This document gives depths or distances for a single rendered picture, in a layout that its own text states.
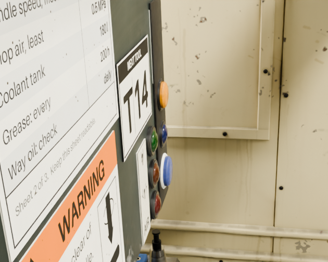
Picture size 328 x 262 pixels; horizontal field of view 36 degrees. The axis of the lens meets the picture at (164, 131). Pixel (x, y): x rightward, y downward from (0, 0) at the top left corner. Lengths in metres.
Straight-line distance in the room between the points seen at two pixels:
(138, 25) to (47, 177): 0.20
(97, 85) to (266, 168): 1.02
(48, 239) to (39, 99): 0.06
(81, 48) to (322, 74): 0.98
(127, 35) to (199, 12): 0.81
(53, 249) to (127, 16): 0.18
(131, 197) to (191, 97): 0.85
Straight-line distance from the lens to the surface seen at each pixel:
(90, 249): 0.30
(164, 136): 0.49
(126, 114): 0.36
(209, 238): 1.41
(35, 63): 0.22
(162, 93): 0.47
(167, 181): 0.50
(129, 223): 0.39
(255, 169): 1.29
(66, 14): 0.25
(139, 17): 0.41
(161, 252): 0.95
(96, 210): 0.30
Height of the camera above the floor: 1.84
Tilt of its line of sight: 22 degrees down
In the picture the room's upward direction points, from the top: 2 degrees counter-clockwise
